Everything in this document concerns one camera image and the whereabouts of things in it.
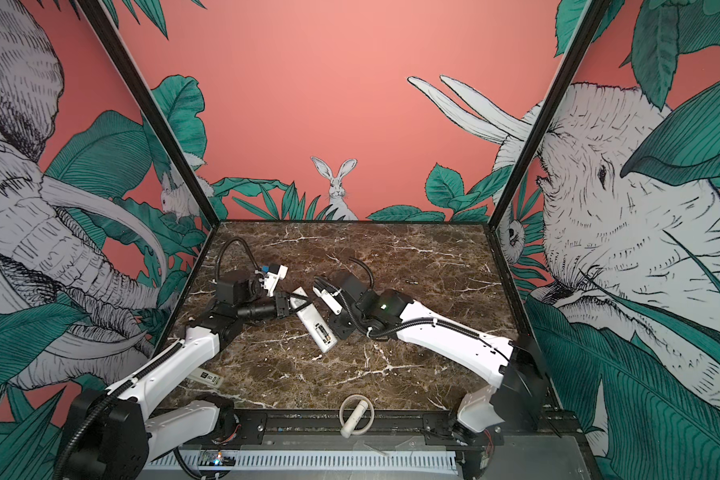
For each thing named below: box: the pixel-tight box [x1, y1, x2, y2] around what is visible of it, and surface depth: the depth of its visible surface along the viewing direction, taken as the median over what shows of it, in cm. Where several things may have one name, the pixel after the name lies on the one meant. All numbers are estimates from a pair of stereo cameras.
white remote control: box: [290, 286, 338, 353], surface depth 78 cm
